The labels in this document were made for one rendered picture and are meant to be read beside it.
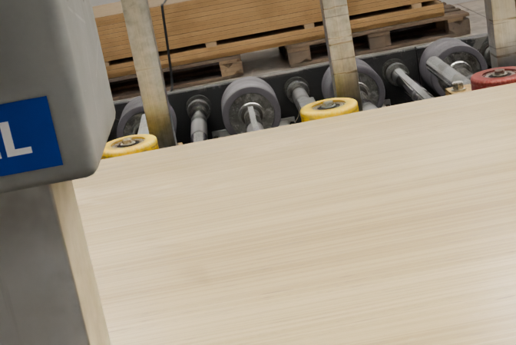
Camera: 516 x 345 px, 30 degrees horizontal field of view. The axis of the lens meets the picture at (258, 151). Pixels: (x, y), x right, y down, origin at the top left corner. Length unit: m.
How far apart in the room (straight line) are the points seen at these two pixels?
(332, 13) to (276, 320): 0.73
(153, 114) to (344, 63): 0.29
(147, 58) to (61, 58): 1.12
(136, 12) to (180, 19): 4.81
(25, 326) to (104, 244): 0.67
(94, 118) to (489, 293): 0.50
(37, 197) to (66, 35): 0.05
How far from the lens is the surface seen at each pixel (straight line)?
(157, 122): 1.41
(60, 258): 0.30
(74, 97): 0.27
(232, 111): 1.79
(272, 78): 1.93
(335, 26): 1.40
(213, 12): 6.19
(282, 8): 6.21
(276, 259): 0.85
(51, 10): 0.27
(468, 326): 0.70
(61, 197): 0.31
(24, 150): 0.27
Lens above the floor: 1.22
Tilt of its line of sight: 16 degrees down
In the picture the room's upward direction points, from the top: 10 degrees counter-clockwise
